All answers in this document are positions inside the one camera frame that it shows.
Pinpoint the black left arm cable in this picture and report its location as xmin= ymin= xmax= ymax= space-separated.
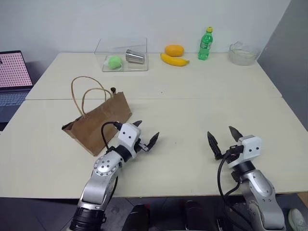
xmin=101 ymin=122 xmax=122 ymax=154

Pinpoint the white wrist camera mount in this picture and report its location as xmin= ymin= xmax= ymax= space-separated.
xmin=117 ymin=123 xmax=142 ymax=159
xmin=227 ymin=135 xmax=263 ymax=169

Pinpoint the open laptop with pink screen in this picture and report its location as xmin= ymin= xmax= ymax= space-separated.
xmin=0 ymin=50 xmax=35 ymax=132

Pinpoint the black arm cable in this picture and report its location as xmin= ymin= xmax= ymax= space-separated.
xmin=217 ymin=150 xmax=252 ymax=231
xmin=101 ymin=122 xmax=122 ymax=154

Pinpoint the clear plastic box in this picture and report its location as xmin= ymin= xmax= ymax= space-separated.
xmin=94 ymin=37 xmax=150 ymax=73

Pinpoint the silver metal can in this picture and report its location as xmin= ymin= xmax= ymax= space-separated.
xmin=125 ymin=49 xmax=146 ymax=65

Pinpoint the dark rounded shape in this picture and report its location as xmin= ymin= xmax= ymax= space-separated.
xmin=122 ymin=204 xmax=155 ymax=231
xmin=183 ymin=200 xmax=214 ymax=231

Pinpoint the clear glass bowl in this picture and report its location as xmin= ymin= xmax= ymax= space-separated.
xmin=228 ymin=40 xmax=261 ymax=66

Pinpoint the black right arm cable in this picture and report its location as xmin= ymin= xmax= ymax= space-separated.
xmin=217 ymin=150 xmax=252 ymax=231

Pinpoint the green round fruit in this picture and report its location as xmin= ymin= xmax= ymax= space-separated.
xmin=103 ymin=55 xmax=125 ymax=71

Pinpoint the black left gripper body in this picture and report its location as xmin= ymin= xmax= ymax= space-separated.
xmin=135 ymin=137 xmax=150 ymax=153

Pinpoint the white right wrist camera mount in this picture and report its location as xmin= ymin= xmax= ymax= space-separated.
xmin=227 ymin=135 xmax=263 ymax=169

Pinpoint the brown paper bag with handles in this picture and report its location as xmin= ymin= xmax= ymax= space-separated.
xmin=61 ymin=76 xmax=133 ymax=157

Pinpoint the yellow banana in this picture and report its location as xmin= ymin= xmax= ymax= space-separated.
xmin=160 ymin=52 xmax=191 ymax=67

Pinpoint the orange mango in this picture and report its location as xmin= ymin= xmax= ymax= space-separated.
xmin=164 ymin=44 xmax=185 ymax=57

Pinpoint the pale green shoe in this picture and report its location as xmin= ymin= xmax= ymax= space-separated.
xmin=288 ymin=207 xmax=308 ymax=231

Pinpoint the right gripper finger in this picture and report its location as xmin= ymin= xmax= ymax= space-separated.
xmin=207 ymin=131 xmax=226 ymax=161
xmin=228 ymin=125 xmax=244 ymax=141

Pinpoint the green plastic soda bottle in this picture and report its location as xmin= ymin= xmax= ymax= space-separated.
xmin=197 ymin=26 xmax=214 ymax=61

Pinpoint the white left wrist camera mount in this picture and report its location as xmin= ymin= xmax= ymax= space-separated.
xmin=117 ymin=123 xmax=142 ymax=159

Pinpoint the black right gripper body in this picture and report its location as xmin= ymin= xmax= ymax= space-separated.
xmin=225 ymin=141 xmax=244 ymax=165

